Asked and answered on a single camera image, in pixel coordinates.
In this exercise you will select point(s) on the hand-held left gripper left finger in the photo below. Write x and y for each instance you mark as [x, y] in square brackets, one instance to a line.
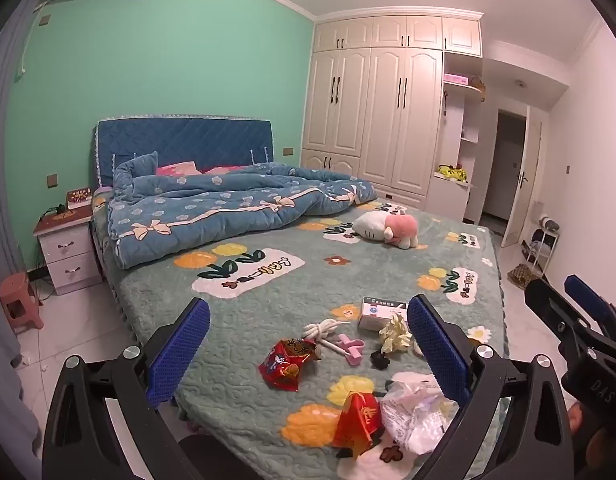
[180, 355]

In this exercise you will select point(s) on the white door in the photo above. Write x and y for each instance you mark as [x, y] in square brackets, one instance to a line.
[525, 180]

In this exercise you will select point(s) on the white nightstand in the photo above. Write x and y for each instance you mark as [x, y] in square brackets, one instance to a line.
[68, 255]

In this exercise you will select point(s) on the pink plastic clip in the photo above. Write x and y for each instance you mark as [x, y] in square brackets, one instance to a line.
[352, 350]

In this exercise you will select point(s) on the pink pillow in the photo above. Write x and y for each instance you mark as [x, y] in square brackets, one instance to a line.
[178, 169]

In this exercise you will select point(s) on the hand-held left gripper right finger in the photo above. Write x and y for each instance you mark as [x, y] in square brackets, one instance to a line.
[438, 355]

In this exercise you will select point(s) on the white plastic bag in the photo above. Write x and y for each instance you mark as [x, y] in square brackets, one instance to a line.
[413, 410]

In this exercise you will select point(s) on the small white cardboard box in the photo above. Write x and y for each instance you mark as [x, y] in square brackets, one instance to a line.
[380, 315]

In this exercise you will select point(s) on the bed with green blanket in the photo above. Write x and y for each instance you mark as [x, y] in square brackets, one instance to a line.
[288, 310]

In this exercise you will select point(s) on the person's right hand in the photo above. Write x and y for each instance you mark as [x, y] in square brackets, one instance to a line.
[578, 420]

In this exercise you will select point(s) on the white storage rack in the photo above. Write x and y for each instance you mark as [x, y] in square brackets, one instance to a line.
[543, 245]

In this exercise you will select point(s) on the grey curtain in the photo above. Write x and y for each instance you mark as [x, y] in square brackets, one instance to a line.
[3, 310]

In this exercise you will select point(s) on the red paper cup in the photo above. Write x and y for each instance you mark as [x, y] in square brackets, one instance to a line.
[358, 420]

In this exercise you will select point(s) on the pink plastic stool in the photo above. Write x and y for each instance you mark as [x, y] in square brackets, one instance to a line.
[19, 300]

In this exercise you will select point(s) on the brown doormat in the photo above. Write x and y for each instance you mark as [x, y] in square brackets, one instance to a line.
[524, 277]

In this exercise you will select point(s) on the blue quilted headboard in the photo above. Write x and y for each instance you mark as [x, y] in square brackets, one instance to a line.
[188, 145]

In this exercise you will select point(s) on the pink box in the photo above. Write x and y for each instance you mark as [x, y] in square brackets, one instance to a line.
[455, 78]

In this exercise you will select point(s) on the crumpled yellow paper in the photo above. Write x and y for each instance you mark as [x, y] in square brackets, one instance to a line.
[393, 335]

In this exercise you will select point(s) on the blue floral quilt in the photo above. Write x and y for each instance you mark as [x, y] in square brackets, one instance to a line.
[213, 210]

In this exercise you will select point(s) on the red box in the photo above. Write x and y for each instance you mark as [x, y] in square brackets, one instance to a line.
[79, 198]

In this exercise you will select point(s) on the yellow bag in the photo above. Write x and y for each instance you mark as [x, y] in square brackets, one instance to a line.
[452, 173]

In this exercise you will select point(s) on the white wardrobe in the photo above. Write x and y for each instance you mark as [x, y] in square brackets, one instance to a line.
[378, 110]

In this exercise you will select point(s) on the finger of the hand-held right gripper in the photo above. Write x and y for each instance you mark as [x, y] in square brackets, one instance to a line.
[585, 295]
[550, 305]

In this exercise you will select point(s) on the red snack packet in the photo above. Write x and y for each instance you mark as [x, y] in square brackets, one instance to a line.
[285, 365]

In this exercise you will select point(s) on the white and pink plush toy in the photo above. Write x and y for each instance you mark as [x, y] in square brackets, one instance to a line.
[383, 227]

